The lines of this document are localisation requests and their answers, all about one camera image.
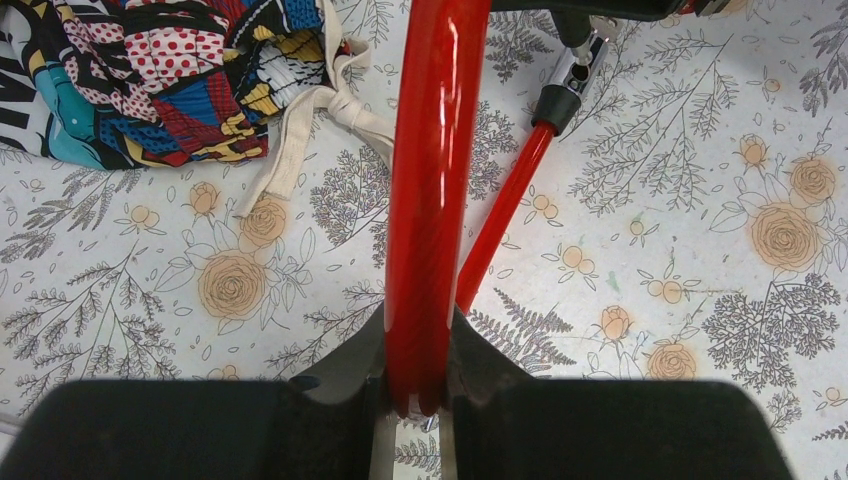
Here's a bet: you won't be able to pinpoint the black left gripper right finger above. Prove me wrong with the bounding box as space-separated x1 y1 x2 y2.
440 312 791 479

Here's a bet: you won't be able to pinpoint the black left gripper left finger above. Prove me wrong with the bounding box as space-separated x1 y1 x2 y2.
1 310 391 479

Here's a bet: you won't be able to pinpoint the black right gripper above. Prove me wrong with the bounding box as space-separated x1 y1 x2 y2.
490 0 729 22

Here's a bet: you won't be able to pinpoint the silver keys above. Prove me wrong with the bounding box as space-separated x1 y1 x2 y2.
589 15 624 45

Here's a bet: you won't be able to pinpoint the red cable lock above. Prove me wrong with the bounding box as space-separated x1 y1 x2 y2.
384 1 607 416

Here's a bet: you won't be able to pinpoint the colourful comic print cloth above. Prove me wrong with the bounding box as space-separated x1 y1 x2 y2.
1 1 394 216

